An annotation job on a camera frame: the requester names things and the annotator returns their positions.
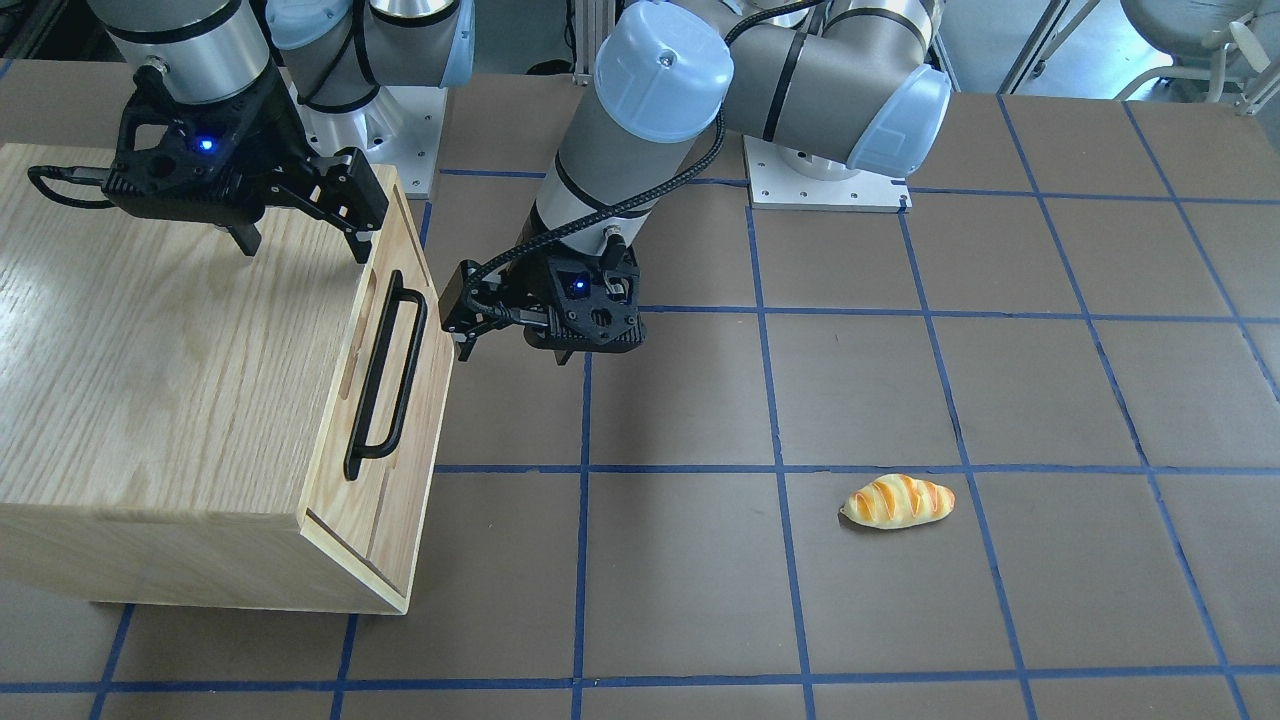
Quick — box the aluminium frame post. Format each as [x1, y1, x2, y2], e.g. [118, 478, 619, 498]
[570, 0, 618, 86]

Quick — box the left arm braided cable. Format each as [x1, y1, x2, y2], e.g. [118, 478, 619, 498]
[470, 0, 831, 322]

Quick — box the wooden drawer cabinet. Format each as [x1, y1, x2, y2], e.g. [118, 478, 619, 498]
[0, 143, 454, 616]

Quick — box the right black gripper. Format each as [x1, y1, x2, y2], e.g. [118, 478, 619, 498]
[102, 61, 389, 264]

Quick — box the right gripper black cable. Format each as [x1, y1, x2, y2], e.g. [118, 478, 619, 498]
[26, 165, 122, 211]

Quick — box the toy bread loaf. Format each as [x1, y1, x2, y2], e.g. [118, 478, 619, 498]
[840, 473, 957, 530]

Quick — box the wooden drawer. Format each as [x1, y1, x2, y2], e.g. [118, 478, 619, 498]
[301, 167, 454, 614]

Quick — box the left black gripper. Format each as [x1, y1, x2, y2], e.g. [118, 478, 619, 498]
[440, 243, 646, 365]

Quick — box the black drawer handle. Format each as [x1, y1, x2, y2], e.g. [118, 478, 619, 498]
[343, 270, 429, 482]

